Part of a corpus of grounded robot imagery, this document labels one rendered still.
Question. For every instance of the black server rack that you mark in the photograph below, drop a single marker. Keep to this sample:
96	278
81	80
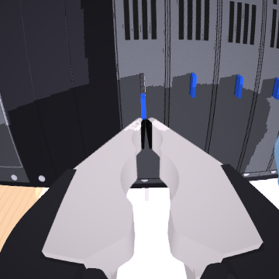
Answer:
59	89

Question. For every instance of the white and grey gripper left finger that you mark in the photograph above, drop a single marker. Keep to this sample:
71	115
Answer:
83	220

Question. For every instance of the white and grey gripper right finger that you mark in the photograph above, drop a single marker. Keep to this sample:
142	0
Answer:
216	215

